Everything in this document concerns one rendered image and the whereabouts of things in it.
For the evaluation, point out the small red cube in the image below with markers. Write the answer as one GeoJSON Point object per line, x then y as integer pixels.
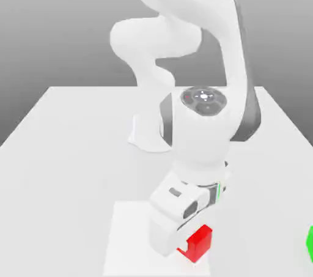
{"type": "Point", "coordinates": [199, 242]}

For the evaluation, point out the small green cube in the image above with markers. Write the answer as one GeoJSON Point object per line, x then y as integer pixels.
{"type": "Point", "coordinates": [310, 242]}

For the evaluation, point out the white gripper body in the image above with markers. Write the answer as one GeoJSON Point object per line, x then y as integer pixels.
{"type": "Point", "coordinates": [163, 233]}

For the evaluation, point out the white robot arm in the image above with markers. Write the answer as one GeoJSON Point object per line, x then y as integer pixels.
{"type": "Point", "coordinates": [203, 135]}

